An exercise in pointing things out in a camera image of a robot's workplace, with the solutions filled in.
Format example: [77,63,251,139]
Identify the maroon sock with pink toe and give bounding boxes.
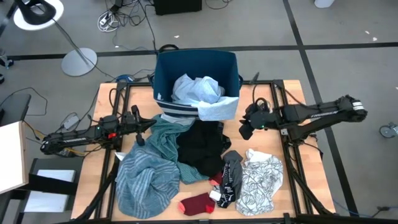
[208,172,223,187]
[177,192,216,217]

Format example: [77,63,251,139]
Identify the navy white striped fabric basket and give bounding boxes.
[150,44,244,121]

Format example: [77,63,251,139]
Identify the black garment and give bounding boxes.
[175,119,233,178]

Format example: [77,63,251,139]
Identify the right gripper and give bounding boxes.
[238,104,280,141]

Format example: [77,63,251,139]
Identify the blue floor cable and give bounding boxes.
[331,200,398,218]

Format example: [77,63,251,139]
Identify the black aluminium table frame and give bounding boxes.
[73,79,338,224]

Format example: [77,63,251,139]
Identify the tangled black floor cables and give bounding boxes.
[105,0,158,52]

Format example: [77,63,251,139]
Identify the blue grey striped garment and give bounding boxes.
[114,141,182,220]

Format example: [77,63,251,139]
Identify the grey caster wheel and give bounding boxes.
[379,122,398,139]

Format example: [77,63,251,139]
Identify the white floor lamp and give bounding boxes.
[12,0,98,78]

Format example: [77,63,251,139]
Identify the teal ribbed garment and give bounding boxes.
[146,114,210,185]

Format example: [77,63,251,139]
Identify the white leaf print garment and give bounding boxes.
[235,148,284,217]

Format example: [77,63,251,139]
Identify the light blue shirt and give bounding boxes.
[170,73,240,121]

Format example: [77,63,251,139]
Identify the white power strip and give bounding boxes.
[97,11,119,33]

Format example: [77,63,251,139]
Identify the black stand with white panels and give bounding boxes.
[12,157,84,215]

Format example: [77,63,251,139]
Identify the black side desk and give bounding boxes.
[0,93,32,127]

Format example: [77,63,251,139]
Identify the white board with wooden edge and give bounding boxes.
[0,120,29,195]

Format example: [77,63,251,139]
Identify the black Puma sock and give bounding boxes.
[215,184,236,209]

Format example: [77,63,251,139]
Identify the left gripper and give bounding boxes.
[123,105,157,147]

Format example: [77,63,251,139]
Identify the dark grey Puma sock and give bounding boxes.
[221,150,244,202]

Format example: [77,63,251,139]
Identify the grey power adapter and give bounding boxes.
[60,113,81,131]

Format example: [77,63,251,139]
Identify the black box on floor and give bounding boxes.
[153,0,203,16]

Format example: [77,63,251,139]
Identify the white floor object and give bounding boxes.
[313,0,336,9]

